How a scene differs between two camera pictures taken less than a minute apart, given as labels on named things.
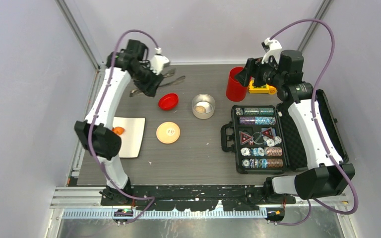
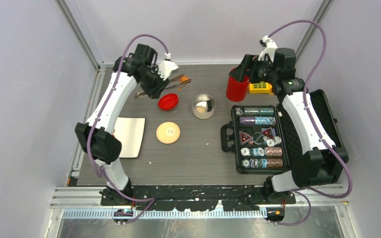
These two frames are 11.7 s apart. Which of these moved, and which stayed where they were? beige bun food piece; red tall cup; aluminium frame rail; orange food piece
Moved: orange food piece
Stayed: beige bun food piece; red tall cup; aluminium frame rail
